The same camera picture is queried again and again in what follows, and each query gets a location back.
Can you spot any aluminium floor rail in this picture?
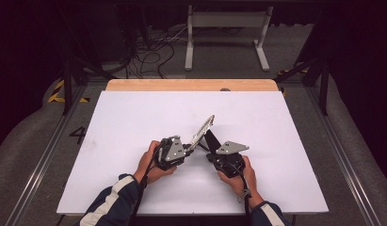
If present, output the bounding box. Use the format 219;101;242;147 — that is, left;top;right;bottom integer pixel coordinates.
4;84;89;226
305;84;383;226

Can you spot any hand-held gripper black cable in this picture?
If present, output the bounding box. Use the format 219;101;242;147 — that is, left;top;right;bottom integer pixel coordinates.
128;142;166;226
230;163;252;225

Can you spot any person's left hand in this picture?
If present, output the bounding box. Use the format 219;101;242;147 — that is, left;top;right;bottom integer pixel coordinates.
133;139;177;185

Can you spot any tangle of black floor cables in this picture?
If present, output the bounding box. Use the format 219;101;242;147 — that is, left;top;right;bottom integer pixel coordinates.
123;26;190;80

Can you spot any black metal stand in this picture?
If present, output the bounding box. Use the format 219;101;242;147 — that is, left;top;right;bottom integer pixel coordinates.
273;6;333;117
57;6;119;117

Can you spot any person's right hand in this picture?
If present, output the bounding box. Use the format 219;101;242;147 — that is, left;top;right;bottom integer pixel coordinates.
217;154;264;210

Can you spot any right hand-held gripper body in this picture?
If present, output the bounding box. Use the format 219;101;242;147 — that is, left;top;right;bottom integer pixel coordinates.
207;140;250;179

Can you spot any right hand-held gripper black cable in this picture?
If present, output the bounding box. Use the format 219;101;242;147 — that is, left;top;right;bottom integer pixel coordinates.
230;163;252;225

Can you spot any left hand-held gripper black cable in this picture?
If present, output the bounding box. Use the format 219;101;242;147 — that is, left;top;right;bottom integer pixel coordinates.
128;142;166;226

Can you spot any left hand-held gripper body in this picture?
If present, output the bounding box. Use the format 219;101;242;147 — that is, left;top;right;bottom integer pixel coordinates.
153;135;186;172

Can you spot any white board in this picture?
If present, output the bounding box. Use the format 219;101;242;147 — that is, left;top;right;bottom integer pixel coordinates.
56;90;330;217

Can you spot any white metal desk frame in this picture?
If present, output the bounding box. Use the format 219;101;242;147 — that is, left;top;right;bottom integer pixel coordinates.
184;4;275;73

